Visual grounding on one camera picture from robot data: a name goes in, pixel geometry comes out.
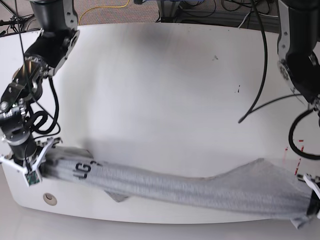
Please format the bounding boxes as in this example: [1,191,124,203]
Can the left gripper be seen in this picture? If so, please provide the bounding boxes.
[297,174,320,218]

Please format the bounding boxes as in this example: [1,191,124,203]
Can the grey T-shirt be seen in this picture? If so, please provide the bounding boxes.
[40,147,320,228]

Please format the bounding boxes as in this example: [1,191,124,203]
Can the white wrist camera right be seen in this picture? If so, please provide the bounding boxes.
[25,171,41,187]

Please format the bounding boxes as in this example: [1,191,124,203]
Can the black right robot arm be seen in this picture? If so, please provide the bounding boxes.
[0,0,80,173]

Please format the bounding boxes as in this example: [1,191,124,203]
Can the yellow cable on floor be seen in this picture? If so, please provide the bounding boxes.
[78,0,130,26]

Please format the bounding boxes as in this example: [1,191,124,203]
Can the red tape rectangle marking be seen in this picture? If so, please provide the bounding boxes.
[282,146,302,176]

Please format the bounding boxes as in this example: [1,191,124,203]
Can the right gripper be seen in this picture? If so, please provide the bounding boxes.
[0,137,62,175]

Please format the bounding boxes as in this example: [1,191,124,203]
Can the left table cable grommet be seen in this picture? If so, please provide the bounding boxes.
[43,193,58,206]

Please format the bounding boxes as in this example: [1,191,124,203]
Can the black tripod stand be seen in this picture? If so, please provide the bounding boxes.
[0,0,35,37]

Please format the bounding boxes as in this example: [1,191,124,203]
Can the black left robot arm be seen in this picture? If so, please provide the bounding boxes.
[234,0,320,219]

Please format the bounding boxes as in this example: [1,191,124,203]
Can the metal equipment frame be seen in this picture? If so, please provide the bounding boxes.
[156,0,182,23]

